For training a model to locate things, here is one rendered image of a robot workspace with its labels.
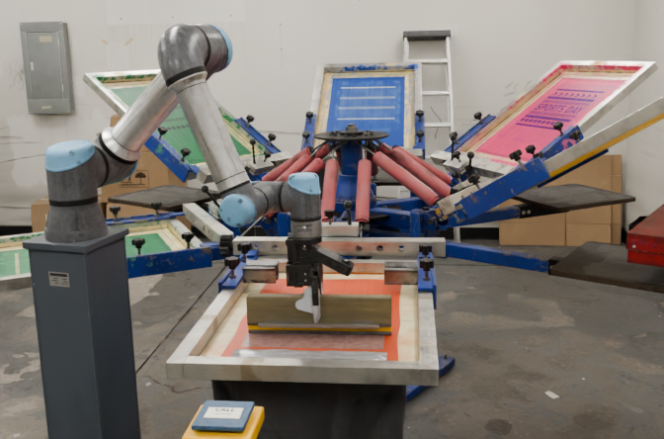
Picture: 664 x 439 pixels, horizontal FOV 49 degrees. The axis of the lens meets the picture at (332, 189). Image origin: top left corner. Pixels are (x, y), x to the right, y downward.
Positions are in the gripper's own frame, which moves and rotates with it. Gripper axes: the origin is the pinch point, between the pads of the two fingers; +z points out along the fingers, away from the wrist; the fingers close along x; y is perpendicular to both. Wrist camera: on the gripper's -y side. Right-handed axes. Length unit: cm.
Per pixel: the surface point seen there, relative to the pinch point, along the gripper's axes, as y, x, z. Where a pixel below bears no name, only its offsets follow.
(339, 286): -1.0, -36.5, 4.0
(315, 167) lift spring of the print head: 13, -101, -23
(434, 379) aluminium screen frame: -27.1, 26.6, 4.6
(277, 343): 9.8, 6.7, 4.6
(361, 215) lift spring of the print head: -5, -78, -9
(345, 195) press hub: 3, -110, -10
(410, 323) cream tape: -22.1, -7.7, 5.2
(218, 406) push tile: 14.7, 41.6, 3.5
